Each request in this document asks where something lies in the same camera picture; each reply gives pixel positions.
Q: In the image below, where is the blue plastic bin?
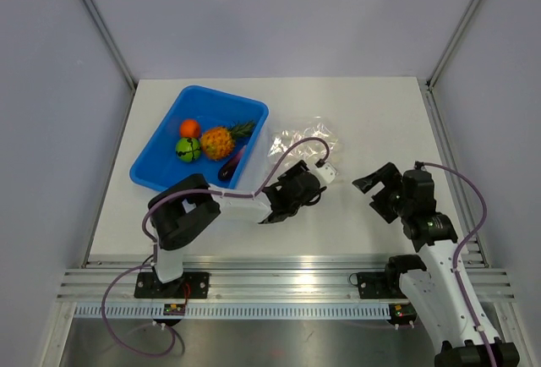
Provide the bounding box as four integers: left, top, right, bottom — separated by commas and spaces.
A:
129, 85, 269, 192

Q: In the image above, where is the clear zip top bag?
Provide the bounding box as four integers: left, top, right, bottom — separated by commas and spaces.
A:
267, 116, 343, 169

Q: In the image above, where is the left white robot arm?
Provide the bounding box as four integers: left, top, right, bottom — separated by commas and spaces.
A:
143, 161, 337, 298

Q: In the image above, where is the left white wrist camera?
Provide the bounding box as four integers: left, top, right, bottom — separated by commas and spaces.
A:
314, 160, 337, 185

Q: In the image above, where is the left small circuit board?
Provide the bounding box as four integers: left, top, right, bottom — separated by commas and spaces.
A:
163, 304, 186, 316

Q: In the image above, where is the white slotted cable duct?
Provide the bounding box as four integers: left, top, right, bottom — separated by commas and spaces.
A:
74, 303, 391, 320

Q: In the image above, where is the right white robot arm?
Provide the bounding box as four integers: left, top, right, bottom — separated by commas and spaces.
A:
352, 162, 520, 366

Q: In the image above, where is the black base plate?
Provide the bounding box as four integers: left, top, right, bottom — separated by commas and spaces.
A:
348, 271, 407, 299
134, 271, 210, 299

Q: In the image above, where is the toy pineapple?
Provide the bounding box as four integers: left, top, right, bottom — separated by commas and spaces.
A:
199, 121, 256, 161

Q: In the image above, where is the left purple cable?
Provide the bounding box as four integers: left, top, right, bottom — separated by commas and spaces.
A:
100, 137, 331, 360

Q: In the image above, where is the orange toy fruit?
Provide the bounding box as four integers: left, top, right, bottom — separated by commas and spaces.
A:
179, 118, 201, 139

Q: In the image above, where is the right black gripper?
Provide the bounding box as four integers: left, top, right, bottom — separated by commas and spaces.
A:
352, 162, 412, 223

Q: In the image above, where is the right small circuit board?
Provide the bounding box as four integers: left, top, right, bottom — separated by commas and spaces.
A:
389, 304, 418, 326

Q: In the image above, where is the dark purple toy eggplant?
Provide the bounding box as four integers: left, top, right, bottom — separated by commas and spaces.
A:
217, 146, 246, 182

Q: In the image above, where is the green toy ball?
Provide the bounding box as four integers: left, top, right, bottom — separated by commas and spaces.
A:
175, 137, 201, 163

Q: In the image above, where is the small circuit board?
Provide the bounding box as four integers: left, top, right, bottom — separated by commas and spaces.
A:
389, 304, 418, 326
163, 304, 186, 316

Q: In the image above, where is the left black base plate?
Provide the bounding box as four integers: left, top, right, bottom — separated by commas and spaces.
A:
134, 271, 210, 299

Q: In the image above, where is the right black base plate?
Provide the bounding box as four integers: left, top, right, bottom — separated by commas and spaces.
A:
348, 271, 407, 299

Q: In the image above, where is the aluminium rail frame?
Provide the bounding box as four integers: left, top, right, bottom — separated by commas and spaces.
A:
57, 255, 516, 303

